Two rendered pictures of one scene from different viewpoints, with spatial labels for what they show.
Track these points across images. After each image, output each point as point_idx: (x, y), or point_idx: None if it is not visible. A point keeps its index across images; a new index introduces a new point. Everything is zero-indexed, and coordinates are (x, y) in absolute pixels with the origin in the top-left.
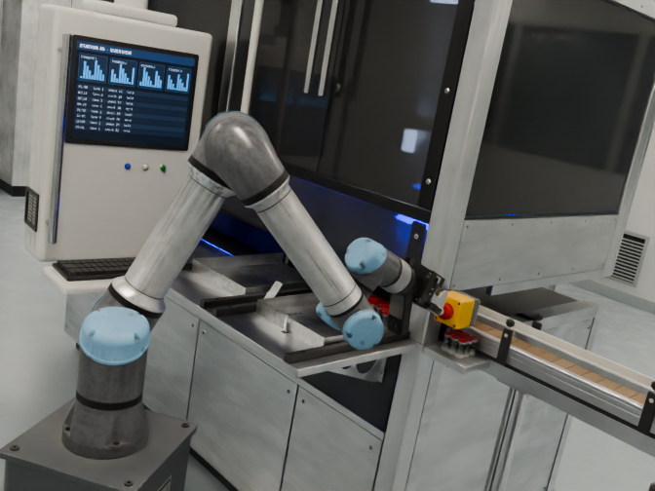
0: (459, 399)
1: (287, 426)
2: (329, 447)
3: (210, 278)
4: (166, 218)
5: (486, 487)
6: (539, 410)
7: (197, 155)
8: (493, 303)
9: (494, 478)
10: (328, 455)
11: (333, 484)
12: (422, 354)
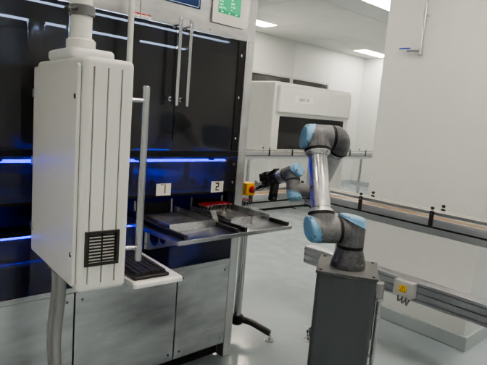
0: None
1: (173, 300)
2: (203, 287)
3: (187, 228)
4: (326, 174)
5: (243, 256)
6: None
7: (327, 144)
8: None
9: (246, 250)
10: (203, 292)
11: (207, 303)
12: None
